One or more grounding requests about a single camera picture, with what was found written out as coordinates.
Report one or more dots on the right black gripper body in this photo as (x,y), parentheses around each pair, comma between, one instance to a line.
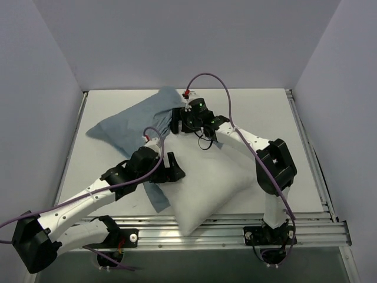
(178,121)

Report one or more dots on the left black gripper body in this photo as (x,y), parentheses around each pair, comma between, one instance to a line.
(164,174)

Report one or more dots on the striped blue beige pillowcase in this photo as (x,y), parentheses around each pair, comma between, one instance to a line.
(124,130)

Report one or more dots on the white pillow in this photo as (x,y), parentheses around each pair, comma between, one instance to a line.
(212,179)

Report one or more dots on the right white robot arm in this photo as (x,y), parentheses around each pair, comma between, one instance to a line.
(275,168)

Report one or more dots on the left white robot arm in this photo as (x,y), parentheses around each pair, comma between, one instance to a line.
(40,238)

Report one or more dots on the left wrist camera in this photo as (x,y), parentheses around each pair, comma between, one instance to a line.
(153,143)

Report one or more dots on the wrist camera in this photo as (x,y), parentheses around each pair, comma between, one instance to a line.
(189,96)
(153,143)

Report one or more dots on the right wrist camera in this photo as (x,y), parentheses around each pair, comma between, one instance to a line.
(189,96)

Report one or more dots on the aluminium rail frame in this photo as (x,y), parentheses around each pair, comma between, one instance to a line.
(263,112)

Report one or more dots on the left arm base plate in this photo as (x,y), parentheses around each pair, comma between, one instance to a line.
(123,238)

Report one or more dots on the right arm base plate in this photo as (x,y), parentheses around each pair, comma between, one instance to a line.
(266,236)

